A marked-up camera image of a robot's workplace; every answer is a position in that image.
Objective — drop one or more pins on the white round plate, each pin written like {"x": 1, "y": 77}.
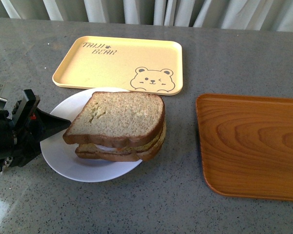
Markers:
{"x": 61, "y": 157}

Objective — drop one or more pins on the yellow bear tray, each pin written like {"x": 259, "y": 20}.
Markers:
{"x": 145, "y": 65}

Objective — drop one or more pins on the brown wood-grain tray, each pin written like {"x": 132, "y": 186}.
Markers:
{"x": 247, "y": 145}

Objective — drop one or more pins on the grey pleated curtain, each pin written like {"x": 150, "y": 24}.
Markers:
{"x": 264, "y": 15}

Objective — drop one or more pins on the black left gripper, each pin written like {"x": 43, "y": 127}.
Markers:
{"x": 22, "y": 129}

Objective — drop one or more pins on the bread slice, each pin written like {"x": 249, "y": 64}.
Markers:
{"x": 118, "y": 120}

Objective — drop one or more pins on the sandwich bottom with filling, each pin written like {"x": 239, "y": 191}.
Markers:
{"x": 130, "y": 154}

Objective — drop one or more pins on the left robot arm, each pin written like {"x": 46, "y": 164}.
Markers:
{"x": 22, "y": 129}

